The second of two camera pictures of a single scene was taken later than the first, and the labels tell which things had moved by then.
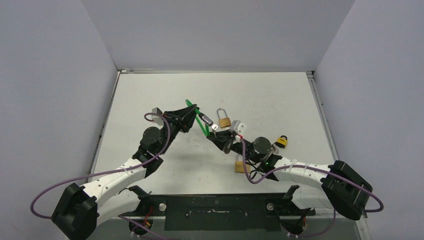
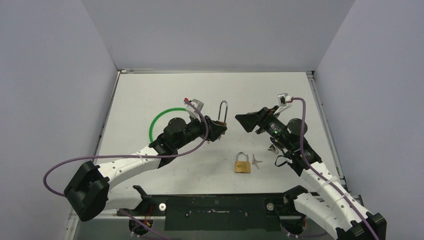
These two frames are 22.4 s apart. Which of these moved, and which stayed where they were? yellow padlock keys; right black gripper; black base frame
Moved: right black gripper
Stayed: yellow padlock keys; black base frame
